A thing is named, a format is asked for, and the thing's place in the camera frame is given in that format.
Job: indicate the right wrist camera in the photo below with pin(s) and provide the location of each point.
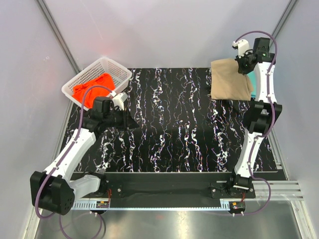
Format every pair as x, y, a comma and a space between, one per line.
242, 46

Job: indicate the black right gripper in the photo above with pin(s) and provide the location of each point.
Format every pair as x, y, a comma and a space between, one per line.
241, 69

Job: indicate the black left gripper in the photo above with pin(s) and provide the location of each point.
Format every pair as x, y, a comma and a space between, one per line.
128, 122

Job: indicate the beige t shirt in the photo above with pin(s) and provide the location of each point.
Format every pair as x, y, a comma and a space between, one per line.
227, 83

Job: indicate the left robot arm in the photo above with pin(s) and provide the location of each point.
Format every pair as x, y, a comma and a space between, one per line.
53, 189

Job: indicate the white slotted cable duct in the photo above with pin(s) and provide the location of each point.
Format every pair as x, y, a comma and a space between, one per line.
139, 205

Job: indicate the folded teal t shirt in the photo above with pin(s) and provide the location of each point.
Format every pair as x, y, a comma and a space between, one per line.
252, 78

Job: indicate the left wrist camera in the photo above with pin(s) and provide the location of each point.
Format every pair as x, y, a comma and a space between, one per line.
118, 101

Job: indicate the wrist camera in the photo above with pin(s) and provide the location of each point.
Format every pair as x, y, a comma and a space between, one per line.
118, 101
242, 46

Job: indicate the aluminium frame rail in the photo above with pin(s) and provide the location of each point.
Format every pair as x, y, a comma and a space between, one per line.
280, 191

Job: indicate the white plastic laundry basket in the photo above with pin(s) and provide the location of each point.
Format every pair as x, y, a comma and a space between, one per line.
118, 74

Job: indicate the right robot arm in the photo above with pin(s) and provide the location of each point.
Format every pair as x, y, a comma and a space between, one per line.
262, 114

